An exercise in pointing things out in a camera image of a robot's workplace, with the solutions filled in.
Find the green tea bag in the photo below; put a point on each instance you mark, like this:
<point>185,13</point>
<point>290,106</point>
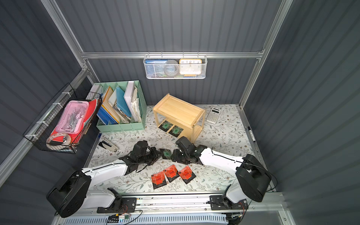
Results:
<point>166,154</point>
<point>176,131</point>
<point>165,126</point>

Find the black marker pen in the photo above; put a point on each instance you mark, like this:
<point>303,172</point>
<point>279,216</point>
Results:
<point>251,134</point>

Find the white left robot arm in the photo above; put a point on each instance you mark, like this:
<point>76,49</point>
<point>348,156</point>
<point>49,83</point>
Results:
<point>74,190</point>

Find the red tea bag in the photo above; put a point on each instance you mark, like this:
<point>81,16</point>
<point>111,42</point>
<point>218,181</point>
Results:
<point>158,180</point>
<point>171,173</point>
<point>186,174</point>

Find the white scientific calculator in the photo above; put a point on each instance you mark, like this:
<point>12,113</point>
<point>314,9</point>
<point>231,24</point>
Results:
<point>213,115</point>

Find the grey tape roll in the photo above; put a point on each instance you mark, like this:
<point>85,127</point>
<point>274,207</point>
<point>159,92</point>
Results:
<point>171,68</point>

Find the clear tape dispenser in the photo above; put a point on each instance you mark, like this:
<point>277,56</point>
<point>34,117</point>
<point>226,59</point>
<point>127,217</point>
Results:
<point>59,139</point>

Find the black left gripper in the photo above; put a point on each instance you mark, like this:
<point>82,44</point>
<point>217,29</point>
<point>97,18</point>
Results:
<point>152,157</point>

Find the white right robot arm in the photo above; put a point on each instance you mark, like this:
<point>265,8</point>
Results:
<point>252,178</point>

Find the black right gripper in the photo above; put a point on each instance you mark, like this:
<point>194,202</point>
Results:
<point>178,155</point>

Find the pink plastic tool case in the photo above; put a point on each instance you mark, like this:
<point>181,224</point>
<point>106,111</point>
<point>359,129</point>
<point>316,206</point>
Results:
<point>72,118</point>

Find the red folder in basket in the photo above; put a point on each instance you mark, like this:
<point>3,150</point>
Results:
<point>90,112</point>

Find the light wooden two-tier shelf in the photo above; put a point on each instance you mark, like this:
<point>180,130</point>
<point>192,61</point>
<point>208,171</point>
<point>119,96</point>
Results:
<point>182,114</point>

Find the black wire wall basket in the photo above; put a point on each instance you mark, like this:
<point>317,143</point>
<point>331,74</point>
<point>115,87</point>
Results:
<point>45,125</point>

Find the green file organizer box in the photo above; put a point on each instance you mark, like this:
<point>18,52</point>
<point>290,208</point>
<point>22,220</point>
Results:
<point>123,106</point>

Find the white mesh hanging basket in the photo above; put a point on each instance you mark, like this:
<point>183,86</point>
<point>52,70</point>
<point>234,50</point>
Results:
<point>177,57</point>

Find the blue box in basket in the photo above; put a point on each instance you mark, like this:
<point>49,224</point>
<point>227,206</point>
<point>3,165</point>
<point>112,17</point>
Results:
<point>154,68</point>

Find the yellow white alarm clock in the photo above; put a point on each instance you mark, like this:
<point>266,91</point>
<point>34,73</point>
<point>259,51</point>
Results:
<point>190,67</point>

